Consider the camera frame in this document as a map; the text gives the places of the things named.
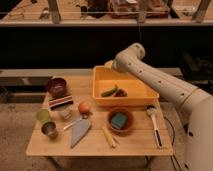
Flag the striped eraser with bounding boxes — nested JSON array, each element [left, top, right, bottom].
[[48, 95, 73, 109]]

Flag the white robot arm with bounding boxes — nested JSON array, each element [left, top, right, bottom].
[[104, 43, 213, 171]]

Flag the green plastic cup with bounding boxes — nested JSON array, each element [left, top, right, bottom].
[[36, 109, 51, 124]]

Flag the metal cup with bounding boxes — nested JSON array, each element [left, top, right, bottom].
[[41, 121, 58, 139]]

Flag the orange plastic tray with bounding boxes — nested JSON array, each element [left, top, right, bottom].
[[92, 66, 159, 106]]

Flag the dark red grapes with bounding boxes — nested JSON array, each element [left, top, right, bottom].
[[114, 89, 127, 97]]

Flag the green cucumber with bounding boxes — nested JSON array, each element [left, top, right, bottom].
[[101, 87, 118, 97]]

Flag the orange fruit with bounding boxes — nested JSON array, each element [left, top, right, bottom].
[[78, 102, 90, 114]]

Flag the dark red bowl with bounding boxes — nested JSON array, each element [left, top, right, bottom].
[[46, 78, 67, 98]]

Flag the green sponge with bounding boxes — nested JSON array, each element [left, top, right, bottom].
[[111, 112, 128, 130]]

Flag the terracotta bowl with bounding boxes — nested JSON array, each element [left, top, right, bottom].
[[107, 107, 134, 135]]

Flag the small clear glass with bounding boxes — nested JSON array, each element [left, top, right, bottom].
[[59, 108, 71, 120]]

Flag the metal spoon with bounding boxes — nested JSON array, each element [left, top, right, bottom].
[[63, 115, 88, 131]]

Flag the wooden table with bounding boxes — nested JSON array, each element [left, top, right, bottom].
[[26, 76, 173, 157]]

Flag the black cable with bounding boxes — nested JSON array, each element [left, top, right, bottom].
[[163, 115, 183, 171]]

